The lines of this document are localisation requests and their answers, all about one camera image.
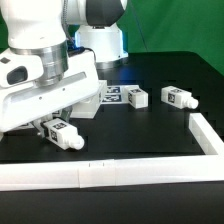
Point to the white sheet with markers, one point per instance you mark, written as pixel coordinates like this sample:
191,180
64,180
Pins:
115,95

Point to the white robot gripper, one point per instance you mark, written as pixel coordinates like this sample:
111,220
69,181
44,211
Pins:
24,103

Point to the white square tabletop part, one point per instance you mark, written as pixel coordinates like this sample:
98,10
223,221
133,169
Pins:
89,107

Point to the white U-shaped fence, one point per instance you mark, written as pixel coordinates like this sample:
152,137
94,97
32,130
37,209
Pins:
122,172

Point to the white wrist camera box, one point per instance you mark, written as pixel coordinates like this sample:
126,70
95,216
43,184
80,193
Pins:
19,69

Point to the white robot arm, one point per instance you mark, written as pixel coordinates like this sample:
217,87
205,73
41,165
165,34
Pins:
38,27

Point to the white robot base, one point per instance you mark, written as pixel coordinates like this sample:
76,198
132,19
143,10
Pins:
106,42

